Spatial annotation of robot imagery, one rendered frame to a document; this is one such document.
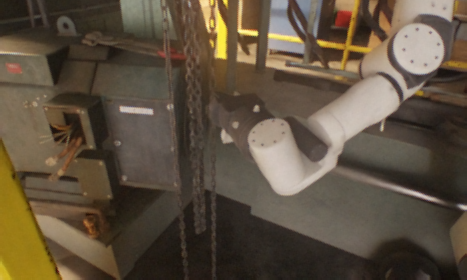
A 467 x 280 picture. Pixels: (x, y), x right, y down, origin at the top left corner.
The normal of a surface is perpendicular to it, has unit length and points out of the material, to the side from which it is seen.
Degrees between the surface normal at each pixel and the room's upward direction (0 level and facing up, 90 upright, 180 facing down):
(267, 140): 26
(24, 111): 90
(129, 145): 90
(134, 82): 45
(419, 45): 54
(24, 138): 90
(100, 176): 90
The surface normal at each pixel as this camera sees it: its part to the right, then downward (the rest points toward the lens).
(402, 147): -0.45, 0.45
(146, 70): -0.07, -0.25
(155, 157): -0.13, 0.51
